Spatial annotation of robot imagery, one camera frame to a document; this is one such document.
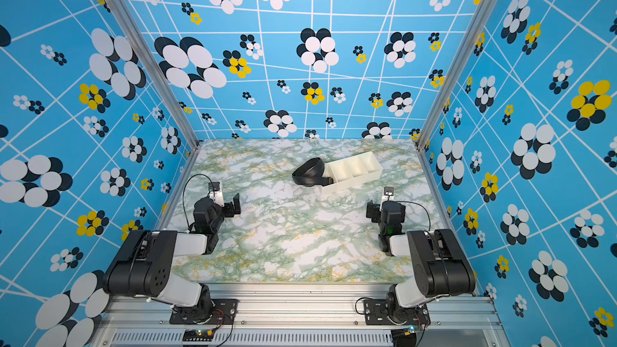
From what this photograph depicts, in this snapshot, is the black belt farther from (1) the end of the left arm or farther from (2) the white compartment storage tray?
(1) the end of the left arm

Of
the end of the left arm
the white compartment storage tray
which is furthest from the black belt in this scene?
the end of the left arm

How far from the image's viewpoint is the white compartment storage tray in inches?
40.0
